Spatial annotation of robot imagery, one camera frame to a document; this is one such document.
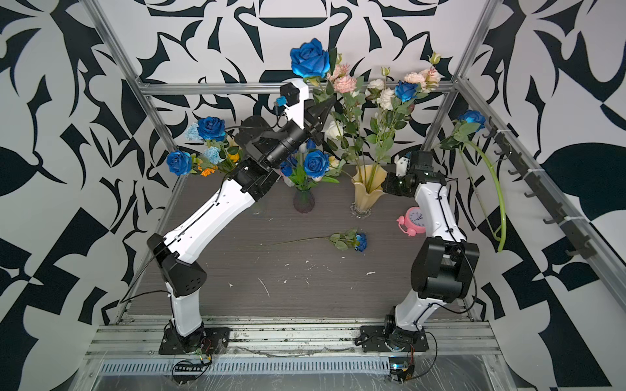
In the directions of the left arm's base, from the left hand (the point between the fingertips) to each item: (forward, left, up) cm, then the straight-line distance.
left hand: (327, 89), depth 54 cm
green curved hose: (-14, -48, -27) cm, 57 cm away
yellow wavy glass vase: (+10, -18, -43) cm, 48 cm away
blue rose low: (-6, -11, -56) cm, 57 cm away
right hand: (+6, -24, -38) cm, 45 cm away
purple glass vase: (+9, +6, -52) cm, 53 cm away
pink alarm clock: (-1, -37, -56) cm, 67 cm away
